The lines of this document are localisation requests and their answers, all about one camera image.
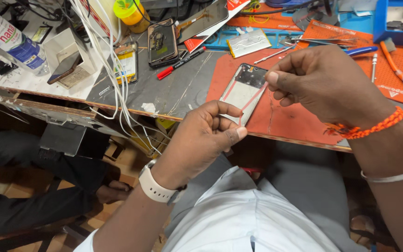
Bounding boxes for white slim screwdriver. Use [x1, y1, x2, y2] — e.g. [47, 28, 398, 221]
[371, 53, 378, 84]

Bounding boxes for clear plastic water bottle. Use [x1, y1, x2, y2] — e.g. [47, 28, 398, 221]
[0, 5, 50, 77]

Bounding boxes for silver bangle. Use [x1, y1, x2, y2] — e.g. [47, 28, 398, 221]
[361, 165, 403, 183]

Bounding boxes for dark phone display panel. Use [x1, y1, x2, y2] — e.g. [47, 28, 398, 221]
[176, 0, 229, 45]

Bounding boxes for person's right hand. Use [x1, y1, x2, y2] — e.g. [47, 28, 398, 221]
[264, 45, 397, 130]

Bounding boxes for person's left hand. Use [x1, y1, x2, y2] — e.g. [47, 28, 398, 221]
[151, 100, 248, 189]

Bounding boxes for blue handled screwdriver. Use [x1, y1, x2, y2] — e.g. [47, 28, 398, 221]
[343, 46, 379, 57]

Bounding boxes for metal tweezers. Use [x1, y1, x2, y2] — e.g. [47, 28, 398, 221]
[285, 37, 359, 49]

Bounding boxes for person's grey trousers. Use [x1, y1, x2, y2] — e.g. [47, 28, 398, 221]
[164, 140, 370, 252]

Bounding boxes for small black phone part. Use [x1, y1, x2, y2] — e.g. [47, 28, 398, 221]
[0, 60, 19, 76]

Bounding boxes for blue plastic repair tray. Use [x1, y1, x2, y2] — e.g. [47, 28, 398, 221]
[203, 10, 375, 50]

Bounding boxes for thin metal pry tool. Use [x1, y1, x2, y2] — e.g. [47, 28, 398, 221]
[254, 46, 295, 65]

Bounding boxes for grey metal box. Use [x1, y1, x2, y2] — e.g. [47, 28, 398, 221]
[39, 122, 87, 157]

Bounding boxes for open phone with yellow battery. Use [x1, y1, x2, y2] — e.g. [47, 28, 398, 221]
[113, 41, 139, 85]

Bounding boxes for orange and blue brush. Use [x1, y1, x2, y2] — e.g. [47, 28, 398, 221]
[379, 37, 403, 104]

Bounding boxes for bundle of white cables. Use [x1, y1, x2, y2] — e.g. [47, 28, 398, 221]
[69, 0, 170, 155]

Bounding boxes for black phone housing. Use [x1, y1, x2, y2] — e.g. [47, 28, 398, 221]
[148, 18, 180, 69]

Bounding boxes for red and black marker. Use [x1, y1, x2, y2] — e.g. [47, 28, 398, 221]
[156, 46, 206, 81]

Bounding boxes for red rubber work mat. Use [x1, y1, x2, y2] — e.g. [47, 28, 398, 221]
[206, 48, 354, 152]

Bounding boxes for silver flat phone battery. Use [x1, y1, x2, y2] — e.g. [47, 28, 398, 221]
[226, 28, 273, 59]

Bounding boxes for white cardboard box with phone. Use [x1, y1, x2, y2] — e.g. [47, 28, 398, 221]
[43, 28, 99, 90]

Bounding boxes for red and white packaging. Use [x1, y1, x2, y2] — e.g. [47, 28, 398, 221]
[183, 0, 251, 54]

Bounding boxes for orange repair mat with print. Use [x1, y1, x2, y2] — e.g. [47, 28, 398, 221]
[227, 3, 303, 32]

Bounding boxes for person's white shirt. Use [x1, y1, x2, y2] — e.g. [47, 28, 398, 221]
[73, 165, 342, 252]

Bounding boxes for thin red adhesive strip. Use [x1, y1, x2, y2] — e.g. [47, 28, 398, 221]
[238, 81, 269, 126]

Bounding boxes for orange silicone repair mat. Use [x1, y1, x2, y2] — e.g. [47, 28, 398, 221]
[294, 19, 403, 107]

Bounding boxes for yellow jar with green lid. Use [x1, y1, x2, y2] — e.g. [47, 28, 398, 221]
[113, 0, 151, 34]

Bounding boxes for orange braided bracelet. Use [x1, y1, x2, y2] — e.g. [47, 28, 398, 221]
[324, 106, 403, 140]

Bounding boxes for open phone rear frame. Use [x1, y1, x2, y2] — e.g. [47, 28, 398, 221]
[218, 63, 269, 127]

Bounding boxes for yellow rubber bands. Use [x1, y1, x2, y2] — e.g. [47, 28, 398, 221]
[242, 0, 269, 24]

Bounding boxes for white wrist watch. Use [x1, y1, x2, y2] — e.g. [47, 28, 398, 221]
[139, 158, 188, 206]

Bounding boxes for blue plastic parts box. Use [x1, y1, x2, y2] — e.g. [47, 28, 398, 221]
[373, 0, 403, 48]

